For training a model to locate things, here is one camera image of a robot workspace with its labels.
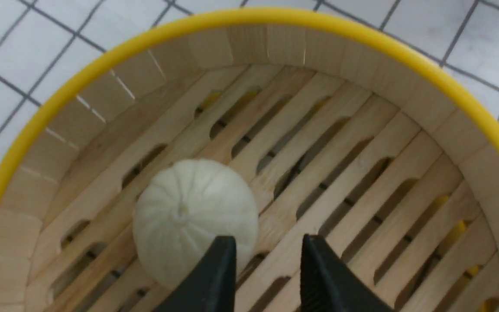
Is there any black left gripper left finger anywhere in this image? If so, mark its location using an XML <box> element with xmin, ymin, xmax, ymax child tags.
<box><xmin>154</xmin><ymin>236</ymin><xmax>237</xmax><ymax>312</ymax></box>

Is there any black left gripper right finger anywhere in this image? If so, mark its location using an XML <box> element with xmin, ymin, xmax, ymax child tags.
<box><xmin>300</xmin><ymin>234</ymin><xmax>393</xmax><ymax>312</ymax></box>

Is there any white steamed bun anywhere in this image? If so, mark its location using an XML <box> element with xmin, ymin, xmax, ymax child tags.
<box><xmin>133</xmin><ymin>159</ymin><xmax>259</xmax><ymax>289</ymax></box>

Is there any bamboo steamer basket yellow rim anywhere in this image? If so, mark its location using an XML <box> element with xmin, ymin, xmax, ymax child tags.
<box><xmin>0</xmin><ymin>6</ymin><xmax>499</xmax><ymax>312</ymax></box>

